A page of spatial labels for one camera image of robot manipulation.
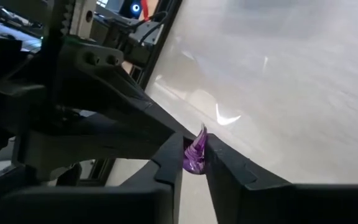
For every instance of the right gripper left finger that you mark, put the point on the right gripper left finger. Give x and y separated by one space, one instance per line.
154 199

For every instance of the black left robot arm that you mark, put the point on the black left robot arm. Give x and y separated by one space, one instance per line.
140 35

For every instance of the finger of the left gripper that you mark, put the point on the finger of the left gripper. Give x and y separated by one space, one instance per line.
110 87
98 143

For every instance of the purple witch hat toy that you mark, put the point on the purple witch hat toy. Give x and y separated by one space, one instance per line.
195 154

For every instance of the black box with blue light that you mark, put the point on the black box with blue light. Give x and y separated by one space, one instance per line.
134 7

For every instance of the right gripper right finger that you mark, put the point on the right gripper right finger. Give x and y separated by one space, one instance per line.
244 196

